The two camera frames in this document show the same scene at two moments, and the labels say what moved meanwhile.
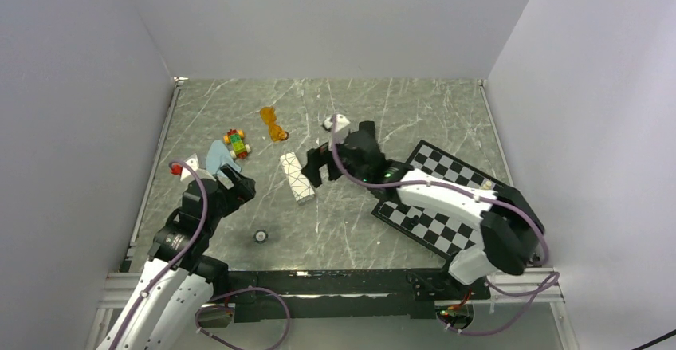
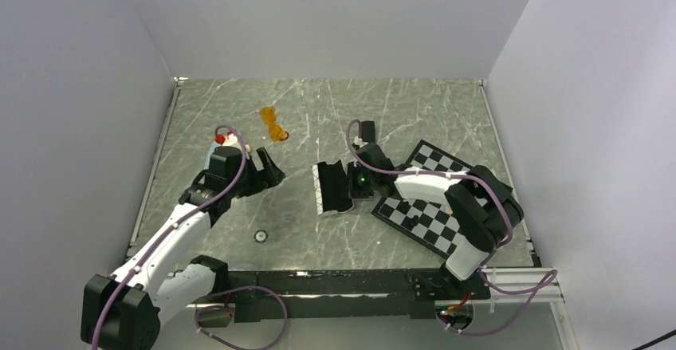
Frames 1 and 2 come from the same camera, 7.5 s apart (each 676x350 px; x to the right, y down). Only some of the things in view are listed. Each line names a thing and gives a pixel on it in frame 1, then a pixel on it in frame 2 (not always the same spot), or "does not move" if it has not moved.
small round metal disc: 260,236 does not move
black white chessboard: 451,234 does not move
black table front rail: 359,295 does not move
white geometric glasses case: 301,187 -> 331,183
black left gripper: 241,192 -> 269,176
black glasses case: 366,132 does not move
